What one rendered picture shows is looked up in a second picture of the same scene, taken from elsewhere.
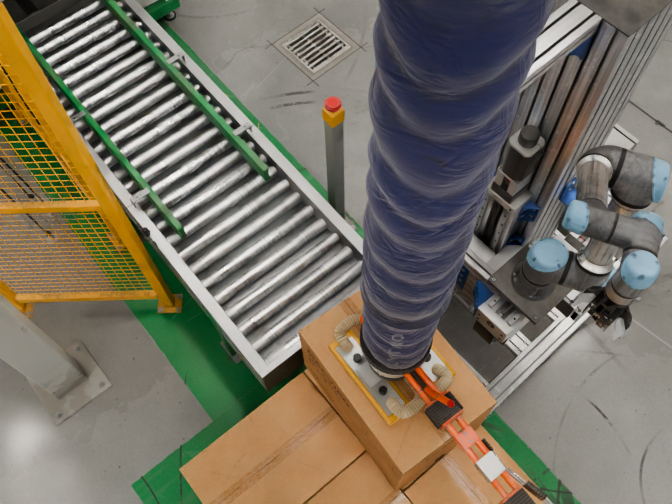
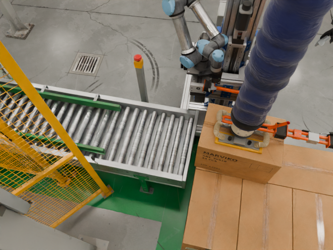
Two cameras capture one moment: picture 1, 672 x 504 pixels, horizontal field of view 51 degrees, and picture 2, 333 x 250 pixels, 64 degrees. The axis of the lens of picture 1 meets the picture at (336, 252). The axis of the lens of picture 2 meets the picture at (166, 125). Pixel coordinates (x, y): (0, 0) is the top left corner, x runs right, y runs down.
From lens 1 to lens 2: 1.05 m
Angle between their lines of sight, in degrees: 18
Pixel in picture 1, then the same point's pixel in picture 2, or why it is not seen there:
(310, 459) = (227, 197)
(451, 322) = not seen: hidden behind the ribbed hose
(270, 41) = (66, 72)
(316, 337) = (206, 143)
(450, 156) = not seen: outside the picture
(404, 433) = (268, 153)
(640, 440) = (299, 119)
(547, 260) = not seen: hidden behind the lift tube
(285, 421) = (205, 191)
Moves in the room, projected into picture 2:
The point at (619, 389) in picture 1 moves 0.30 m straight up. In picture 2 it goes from (280, 108) to (289, 93)
